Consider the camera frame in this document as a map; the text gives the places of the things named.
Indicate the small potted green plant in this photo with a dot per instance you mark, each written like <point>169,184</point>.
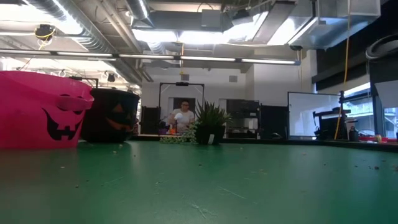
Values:
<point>210,123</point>

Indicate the person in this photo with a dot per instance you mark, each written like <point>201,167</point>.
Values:
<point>183,116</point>

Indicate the white round lamp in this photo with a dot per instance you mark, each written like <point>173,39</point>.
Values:
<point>178,116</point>

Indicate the black equipment rack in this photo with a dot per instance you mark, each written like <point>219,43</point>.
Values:
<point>244,115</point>

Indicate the black panel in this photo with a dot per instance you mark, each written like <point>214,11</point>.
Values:
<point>150,119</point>

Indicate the long ceiling light bar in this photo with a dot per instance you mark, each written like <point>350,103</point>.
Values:
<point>186,58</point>

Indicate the green table mat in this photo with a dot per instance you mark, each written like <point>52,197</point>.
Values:
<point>199,186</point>

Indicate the black cabinet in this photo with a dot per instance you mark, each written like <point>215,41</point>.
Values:
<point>273,117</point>

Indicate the bright ceiling light panel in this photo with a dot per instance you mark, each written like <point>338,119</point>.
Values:
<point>161,35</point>

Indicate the black pumpkin bucket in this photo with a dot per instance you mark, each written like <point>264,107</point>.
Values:
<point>112,118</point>

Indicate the grey ceiling box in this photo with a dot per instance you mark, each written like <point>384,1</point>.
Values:
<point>211,18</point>

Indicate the white board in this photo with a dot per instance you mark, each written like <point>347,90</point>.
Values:
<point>304,109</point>

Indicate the black equipment stand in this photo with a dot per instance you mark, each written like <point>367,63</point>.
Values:
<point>329,123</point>

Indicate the pink pumpkin bucket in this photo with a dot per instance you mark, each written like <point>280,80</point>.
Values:
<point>31,109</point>

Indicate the black frame stand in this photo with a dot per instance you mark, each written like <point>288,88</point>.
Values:
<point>84,77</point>
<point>182,83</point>

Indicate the wall vent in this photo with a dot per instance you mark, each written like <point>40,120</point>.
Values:
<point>233,78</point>
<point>185,77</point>

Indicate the round silver air duct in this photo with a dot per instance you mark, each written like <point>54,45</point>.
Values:
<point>138,9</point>

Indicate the large rectangular metal duct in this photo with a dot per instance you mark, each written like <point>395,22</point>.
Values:
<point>326,28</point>

